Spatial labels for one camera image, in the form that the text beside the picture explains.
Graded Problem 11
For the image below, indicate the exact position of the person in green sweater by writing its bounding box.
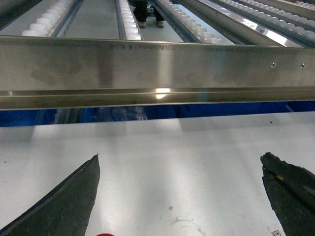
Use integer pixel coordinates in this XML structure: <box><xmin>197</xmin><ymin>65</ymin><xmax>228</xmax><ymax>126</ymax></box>
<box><xmin>129</xmin><ymin>0</ymin><xmax>165</xmax><ymax>29</ymax></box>

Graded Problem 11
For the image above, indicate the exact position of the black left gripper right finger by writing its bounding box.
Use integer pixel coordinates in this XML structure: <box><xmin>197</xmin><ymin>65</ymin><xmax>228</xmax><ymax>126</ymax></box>
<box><xmin>260</xmin><ymin>152</ymin><xmax>315</xmax><ymax>236</ymax></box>

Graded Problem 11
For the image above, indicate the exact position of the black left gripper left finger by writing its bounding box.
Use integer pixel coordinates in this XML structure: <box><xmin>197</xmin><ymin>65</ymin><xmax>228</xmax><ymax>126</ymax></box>
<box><xmin>0</xmin><ymin>155</ymin><xmax>100</xmax><ymax>236</ymax></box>

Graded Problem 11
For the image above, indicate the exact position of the stainless steel roller rack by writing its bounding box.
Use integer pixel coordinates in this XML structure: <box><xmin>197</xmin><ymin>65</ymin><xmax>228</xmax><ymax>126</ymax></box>
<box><xmin>0</xmin><ymin>0</ymin><xmax>315</xmax><ymax>110</ymax></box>

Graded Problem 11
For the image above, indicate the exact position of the red push button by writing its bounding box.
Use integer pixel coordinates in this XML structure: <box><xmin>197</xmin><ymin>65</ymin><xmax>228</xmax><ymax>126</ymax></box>
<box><xmin>96</xmin><ymin>233</ymin><xmax>114</xmax><ymax>236</ymax></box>

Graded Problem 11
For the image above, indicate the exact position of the QR code sticker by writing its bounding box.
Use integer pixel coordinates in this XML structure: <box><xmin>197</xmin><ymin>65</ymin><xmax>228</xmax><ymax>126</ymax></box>
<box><xmin>267</xmin><ymin>224</ymin><xmax>285</xmax><ymax>236</ymax></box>

